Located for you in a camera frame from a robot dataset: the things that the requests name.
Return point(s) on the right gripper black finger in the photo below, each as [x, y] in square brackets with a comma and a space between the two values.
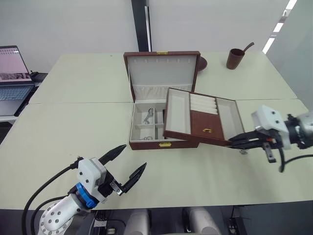
[249, 144]
[245, 136]

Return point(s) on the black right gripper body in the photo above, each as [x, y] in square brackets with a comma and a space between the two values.
[269, 140]

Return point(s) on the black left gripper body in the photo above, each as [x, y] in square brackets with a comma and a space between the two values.
[105, 187]

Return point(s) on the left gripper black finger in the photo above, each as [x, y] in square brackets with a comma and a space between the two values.
[135, 176]
[113, 152]

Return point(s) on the brown jewelry tray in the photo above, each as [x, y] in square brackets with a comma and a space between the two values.
[204, 122]

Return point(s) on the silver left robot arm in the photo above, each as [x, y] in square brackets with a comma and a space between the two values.
[60, 215]

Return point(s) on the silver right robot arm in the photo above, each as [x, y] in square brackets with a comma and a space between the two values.
[302, 132]

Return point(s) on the small silver jewelry piece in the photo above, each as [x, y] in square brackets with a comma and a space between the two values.
[243, 152]

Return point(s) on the brown leather jewelry box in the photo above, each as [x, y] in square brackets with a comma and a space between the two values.
[161, 71]

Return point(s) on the grey rounded shape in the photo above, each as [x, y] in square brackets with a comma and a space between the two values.
[137, 222]
[201, 221]

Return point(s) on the brown cup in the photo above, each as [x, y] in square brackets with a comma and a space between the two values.
[234, 60]

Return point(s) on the brown round dish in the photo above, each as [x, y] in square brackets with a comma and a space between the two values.
[202, 64]

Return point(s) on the brown spoon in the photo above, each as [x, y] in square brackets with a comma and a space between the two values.
[249, 46]

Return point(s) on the black device beside laptop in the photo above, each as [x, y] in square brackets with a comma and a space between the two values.
[38, 77]

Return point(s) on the open laptop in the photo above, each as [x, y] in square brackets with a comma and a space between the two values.
[13, 80]

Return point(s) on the black pillar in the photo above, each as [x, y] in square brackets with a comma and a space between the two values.
[141, 24]

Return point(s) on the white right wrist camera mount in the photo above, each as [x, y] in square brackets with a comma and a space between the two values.
[270, 122]

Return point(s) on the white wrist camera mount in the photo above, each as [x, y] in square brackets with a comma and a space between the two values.
[270, 122]
[88, 175]

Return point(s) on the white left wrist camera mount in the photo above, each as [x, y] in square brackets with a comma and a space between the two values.
[88, 175]

